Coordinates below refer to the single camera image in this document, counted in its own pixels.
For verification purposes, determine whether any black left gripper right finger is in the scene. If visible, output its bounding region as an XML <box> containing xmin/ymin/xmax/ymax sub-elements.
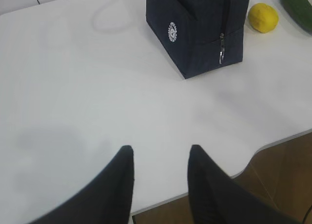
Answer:
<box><xmin>187</xmin><ymin>145</ymin><xmax>297</xmax><ymax>224</ymax></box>

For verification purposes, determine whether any green cucumber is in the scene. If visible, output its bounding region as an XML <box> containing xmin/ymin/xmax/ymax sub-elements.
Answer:
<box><xmin>280</xmin><ymin>0</ymin><xmax>312</xmax><ymax>34</ymax></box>

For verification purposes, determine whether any yellow lemon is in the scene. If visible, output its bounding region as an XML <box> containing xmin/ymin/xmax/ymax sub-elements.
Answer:
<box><xmin>248</xmin><ymin>3</ymin><xmax>279</xmax><ymax>33</ymax></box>

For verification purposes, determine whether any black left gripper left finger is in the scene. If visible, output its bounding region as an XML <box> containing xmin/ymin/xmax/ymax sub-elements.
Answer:
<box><xmin>33</xmin><ymin>145</ymin><xmax>134</xmax><ymax>224</ymax></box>

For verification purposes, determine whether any navy blue lunch bag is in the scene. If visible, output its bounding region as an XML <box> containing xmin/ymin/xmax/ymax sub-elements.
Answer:
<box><xmin>146</xmin><ymin>0</ymin><xmax>250</xmax><ymax>79</ymax></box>

